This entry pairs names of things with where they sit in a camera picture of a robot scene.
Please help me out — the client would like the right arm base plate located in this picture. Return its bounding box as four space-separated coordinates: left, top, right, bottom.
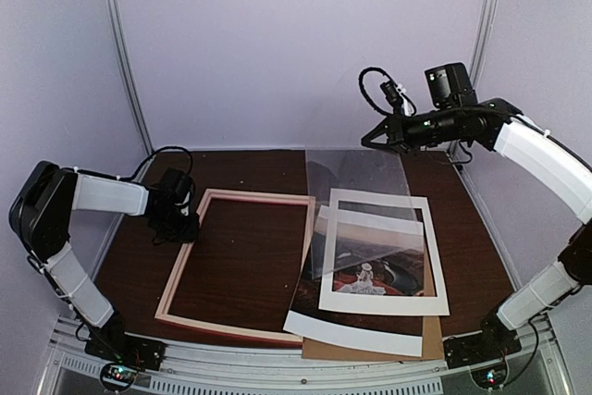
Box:
443 332 522 369

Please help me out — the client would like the clear acrylic sheet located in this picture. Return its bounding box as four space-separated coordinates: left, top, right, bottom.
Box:
305 150 425 278

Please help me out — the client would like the light wooden picture frame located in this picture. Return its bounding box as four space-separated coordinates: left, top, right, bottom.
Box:
154 189 315 348

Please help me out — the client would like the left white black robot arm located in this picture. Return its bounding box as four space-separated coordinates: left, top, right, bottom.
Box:
9 161 200 362

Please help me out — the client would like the left aluminium corner post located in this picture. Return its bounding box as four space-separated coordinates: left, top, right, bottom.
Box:
105 0 154 154

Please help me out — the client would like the round controller board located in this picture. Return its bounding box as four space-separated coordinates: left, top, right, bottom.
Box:
471 363 509 391
99 362 139 393

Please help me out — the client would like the right round controller board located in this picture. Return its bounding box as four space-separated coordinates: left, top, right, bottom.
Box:
471 363 509 391

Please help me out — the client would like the landscape photo with white border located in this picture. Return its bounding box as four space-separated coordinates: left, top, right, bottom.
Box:
282 207 426 358

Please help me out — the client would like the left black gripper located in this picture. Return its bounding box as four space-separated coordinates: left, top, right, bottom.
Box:
153 207 200 243

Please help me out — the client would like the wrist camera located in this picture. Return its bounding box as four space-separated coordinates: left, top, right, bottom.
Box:
425 62 477 110
158 167 194 206

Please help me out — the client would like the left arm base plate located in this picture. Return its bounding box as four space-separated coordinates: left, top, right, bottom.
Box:
84 329 166 371

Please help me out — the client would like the left round controller board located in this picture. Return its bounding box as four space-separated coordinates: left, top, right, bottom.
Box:
99 362 139 393

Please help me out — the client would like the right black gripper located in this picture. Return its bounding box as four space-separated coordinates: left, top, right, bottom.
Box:
362 105 460 155

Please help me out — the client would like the aluminium corner post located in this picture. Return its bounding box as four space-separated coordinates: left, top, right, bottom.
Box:
450 0 504 158
105 0 154 154

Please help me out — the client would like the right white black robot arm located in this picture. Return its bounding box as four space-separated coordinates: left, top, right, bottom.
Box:
361 98 591 360

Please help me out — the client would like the right aluminium corner post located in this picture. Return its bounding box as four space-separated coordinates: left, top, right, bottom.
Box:
450 0 504 158

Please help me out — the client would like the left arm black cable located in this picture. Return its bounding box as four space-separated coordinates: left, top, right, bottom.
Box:
124 146 194 183

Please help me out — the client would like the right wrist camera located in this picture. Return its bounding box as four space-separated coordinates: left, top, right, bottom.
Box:
425 62 477 110

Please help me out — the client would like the white mat board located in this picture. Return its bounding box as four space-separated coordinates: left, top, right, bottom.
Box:
317 189 450 316

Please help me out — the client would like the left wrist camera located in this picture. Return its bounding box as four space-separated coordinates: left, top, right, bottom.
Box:
158 167 194 206

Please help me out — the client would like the brown cardboard backing board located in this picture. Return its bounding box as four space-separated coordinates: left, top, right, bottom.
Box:
302 316 444 362

